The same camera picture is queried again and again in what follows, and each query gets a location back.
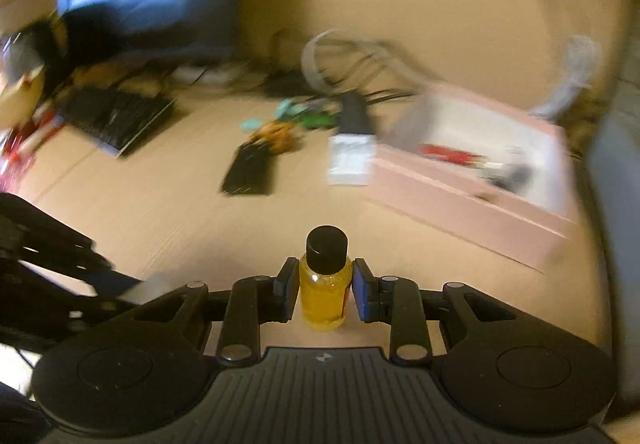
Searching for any yellow liquid bottle black cap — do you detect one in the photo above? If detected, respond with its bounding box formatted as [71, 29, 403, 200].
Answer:
[299, 225, 352, 331]

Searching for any black rectangular device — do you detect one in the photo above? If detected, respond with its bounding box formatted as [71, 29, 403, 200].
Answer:
[220, 143, 276, 196]

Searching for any white power adapter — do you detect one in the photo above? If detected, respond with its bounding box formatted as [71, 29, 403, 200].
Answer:
[326, 133, 376, 186]

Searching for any red small block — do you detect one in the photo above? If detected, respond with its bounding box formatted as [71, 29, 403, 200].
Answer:
[419, 144, 486, 167]

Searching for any orange toy figure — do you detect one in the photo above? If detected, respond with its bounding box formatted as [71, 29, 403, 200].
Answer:
[247, 120, 299, 155]

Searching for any light blue plastic crank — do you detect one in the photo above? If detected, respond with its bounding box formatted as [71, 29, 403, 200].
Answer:
[240, 98, 309, 133]

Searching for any green purple toy car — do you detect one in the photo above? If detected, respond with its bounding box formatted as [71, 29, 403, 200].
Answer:
[294, 110, 340, 131]

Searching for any pink open cardboard box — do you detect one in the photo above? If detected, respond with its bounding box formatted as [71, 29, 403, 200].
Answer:
[368, 83, 575, 272]

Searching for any black power brick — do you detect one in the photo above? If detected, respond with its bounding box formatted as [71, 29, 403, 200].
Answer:
[337, 91, 374, 135]

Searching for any black keyboard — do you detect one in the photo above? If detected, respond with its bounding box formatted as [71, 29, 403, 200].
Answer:
[60, 86, 175, 158]

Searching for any white power strip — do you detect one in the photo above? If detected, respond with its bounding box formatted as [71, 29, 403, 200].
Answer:
[171, 64, 246, 86]

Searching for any glass-sided computer case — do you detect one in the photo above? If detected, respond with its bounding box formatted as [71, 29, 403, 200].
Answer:
[587, 114, 639, 402]

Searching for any white looped cable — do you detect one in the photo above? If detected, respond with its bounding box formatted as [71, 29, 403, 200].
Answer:
[300, 28, 426, 95]

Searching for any bundled white power cable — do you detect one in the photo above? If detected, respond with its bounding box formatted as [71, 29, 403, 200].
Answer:
[529, 34, 604, 122]

